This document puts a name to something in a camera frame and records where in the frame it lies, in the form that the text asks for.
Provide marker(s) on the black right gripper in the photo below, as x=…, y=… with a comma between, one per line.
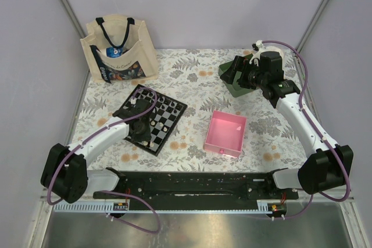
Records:
x=238, y=65

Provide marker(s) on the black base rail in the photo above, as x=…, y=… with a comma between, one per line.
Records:
x=205, y=187

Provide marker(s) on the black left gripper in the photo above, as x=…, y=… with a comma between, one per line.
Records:
x=146, y=136

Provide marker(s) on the black white chess board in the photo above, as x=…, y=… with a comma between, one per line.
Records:
x=163, y=118

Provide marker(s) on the floral table cloth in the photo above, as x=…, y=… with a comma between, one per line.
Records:
x=192, y=77

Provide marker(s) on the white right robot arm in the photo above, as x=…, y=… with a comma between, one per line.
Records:
x=328, y=164

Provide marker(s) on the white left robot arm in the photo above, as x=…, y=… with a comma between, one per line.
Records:
x=66, y=174

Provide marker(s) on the pink plastic tray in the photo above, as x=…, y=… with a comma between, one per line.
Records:
x=225, y=134

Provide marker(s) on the green plastic tray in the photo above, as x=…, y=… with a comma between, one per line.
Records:
x=234, y=89

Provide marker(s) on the blue white packet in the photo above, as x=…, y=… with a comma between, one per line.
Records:
x=112, y=52

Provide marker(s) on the cream canvas tote bag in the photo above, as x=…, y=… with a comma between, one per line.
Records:
x=138, y=60

